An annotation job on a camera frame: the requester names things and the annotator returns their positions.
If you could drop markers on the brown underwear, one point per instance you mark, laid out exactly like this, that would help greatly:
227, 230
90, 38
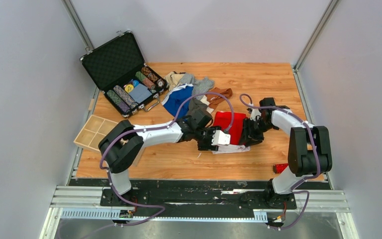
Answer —
214, 96

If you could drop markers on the wooden compartment tray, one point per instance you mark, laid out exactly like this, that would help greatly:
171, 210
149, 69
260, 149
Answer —
91, 134

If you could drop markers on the black aluminium poker chip case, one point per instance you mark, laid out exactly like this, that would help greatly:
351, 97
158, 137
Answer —
119, 70

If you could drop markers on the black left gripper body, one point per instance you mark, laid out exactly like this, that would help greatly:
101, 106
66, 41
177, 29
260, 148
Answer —
204, 139

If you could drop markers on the blue underwear white waistband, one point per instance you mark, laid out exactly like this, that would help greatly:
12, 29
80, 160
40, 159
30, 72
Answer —
173, 100

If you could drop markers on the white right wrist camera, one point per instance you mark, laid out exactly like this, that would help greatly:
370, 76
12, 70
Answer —
255, 114

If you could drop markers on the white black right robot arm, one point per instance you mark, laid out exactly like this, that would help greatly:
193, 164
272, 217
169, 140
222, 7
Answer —
309, 151

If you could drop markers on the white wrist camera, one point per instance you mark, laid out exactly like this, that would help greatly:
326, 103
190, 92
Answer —
255, 114
220, 138

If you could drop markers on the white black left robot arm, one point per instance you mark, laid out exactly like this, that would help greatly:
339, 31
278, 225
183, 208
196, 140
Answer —
125, 143

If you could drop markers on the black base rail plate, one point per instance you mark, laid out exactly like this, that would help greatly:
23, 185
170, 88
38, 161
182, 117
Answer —
195, 199

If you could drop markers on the beige underwear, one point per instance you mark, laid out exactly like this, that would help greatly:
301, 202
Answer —
172, 79

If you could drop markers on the grey striped underwear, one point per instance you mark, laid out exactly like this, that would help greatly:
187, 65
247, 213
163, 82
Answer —
199, 86

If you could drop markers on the grey-green underwear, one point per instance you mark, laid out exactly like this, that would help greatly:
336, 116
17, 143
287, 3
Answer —
195, 104

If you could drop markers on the red glitter lint roller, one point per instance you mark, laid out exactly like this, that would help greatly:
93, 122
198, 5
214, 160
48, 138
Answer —
279, 168

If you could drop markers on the red underwear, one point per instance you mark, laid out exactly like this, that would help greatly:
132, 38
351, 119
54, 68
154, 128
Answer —
223, 119

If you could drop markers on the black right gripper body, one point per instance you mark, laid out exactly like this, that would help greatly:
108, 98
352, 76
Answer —
254, 129

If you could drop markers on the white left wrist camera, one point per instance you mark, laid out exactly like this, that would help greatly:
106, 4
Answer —
220, 138

